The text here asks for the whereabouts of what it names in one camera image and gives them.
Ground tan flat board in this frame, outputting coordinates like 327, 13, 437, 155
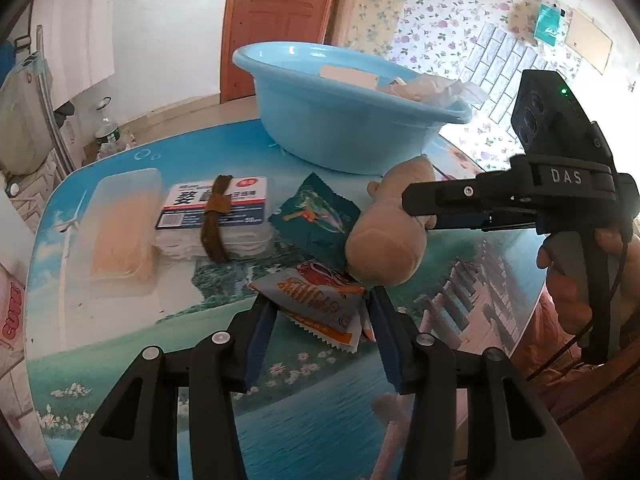
565, 10, 615, 73

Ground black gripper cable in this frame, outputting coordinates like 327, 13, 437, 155
527, 240, 631, 381

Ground teal snack packet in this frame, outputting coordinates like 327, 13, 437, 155
268, 172, 362, 261

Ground black shoes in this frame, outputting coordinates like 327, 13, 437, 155
52, 102, 76, 128

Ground brown wooden door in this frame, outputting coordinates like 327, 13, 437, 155
220, 0, 346, 103

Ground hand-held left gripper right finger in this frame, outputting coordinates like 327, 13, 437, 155
367, 285, 586, 480

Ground clear plastic bottle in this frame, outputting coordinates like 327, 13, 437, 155
95, 97, 123, 153

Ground person's right hand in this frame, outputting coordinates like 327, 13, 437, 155
536, 229, 635, 336

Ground grey fabric bag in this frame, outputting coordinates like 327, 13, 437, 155
0, 57, 51, 176

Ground beige plush toy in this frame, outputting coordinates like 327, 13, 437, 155
346, 155, 437, 288

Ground dental floss box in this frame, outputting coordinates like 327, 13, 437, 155
154, 176, 276, 262

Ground small white carton box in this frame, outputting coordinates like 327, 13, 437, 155
320, 64, 379, 92

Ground clear plastic lidded box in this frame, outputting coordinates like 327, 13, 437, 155
89, 167, 163, 283

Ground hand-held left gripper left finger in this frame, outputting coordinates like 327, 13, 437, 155
59, 302, 278, 480

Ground white leaning board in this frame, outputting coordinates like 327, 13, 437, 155
30, 0, 116, 111

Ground green and white plastic bag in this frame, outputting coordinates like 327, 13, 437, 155
532, 2, 573, 46

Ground scenery printed desktop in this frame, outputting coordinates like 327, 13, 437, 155
25, 120, 551, 480

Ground white carton red print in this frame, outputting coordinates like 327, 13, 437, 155
0, 260, 26, 361

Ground orange and white snack packet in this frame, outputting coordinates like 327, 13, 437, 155
248, 262, 371, 356

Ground clear plastic bag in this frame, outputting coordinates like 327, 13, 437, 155
377, 72, 488, 108

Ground person's right forearm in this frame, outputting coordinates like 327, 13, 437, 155
540, 355, 640, 480

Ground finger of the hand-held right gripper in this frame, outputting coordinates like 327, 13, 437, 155
401, 172, 501, 221
425, 210, 536, 233

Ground light blue plastic basin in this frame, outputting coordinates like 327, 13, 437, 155
232, 41, 473, 175

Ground brown hair tie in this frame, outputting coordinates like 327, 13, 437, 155
200, 174, 236, 263

